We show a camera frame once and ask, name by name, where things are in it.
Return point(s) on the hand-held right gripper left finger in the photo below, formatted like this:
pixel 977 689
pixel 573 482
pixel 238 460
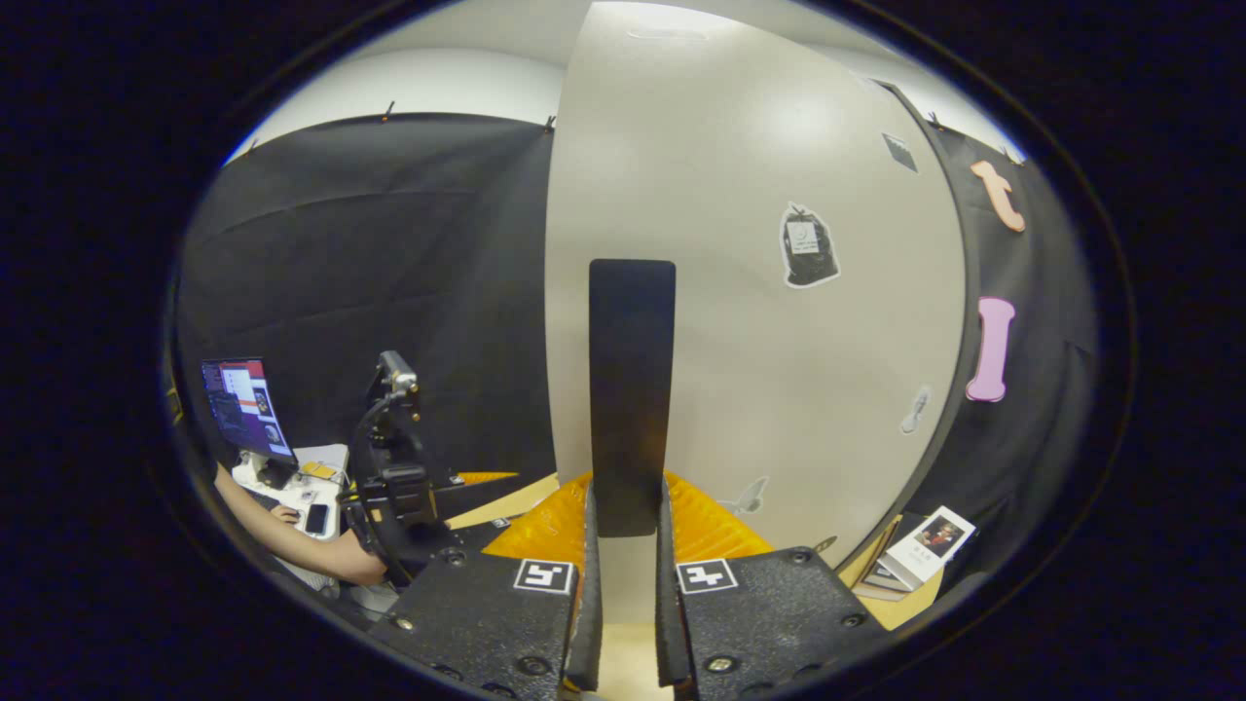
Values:
pixel 589 623

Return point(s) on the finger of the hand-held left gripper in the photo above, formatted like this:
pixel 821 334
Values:
pixel 477 492
pixel 472 537

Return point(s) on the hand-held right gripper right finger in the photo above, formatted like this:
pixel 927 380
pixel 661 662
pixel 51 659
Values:
pixel 667 623

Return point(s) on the beige cabinet door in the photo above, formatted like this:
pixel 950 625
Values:
pixel 759 370

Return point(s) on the white side table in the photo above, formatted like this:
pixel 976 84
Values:
pixel 326 456

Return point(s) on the black smartphone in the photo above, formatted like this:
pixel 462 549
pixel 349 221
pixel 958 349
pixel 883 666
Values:
pixel 316 519

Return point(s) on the computer monitor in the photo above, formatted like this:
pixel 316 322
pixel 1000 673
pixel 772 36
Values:
pixel 245 404

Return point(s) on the black backdrop cloth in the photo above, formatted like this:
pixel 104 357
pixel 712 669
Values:
pixel 389 243

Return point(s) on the book with portrait cover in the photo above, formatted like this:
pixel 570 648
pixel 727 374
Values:
pixel 925 550

